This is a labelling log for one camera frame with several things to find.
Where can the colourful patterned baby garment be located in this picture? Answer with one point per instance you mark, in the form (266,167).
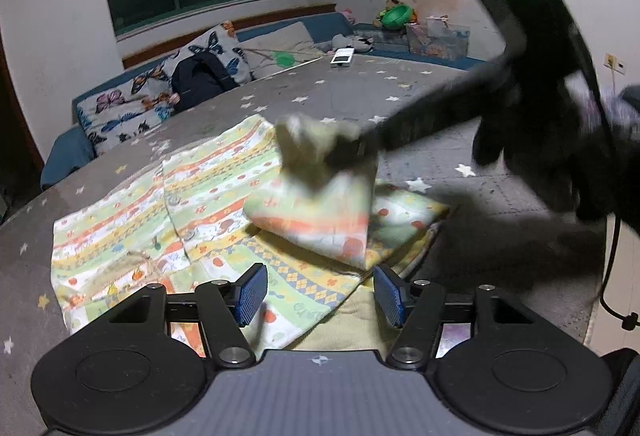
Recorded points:
(211,211)

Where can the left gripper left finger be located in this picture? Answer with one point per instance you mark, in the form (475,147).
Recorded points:
(224,308)

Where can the dark blue backpack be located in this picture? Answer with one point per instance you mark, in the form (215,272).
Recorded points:
(199,78)

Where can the blue sofa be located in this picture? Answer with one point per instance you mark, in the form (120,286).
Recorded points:
(73,149)

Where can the butterfly print pillow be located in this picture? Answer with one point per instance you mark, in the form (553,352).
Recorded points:
(128,111)

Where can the small white box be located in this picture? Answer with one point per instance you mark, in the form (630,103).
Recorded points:
(342,57)

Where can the clear toy storage box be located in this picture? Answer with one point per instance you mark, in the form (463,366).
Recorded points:
(439,39)

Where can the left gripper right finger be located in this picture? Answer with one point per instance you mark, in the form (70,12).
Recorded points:
(415,309)

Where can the beige cushion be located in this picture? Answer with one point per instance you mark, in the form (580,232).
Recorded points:
(280,50)

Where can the green toy bowl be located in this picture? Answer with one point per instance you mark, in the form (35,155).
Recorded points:
(395,16)

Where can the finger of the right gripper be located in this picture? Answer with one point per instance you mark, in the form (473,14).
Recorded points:
(455,102)

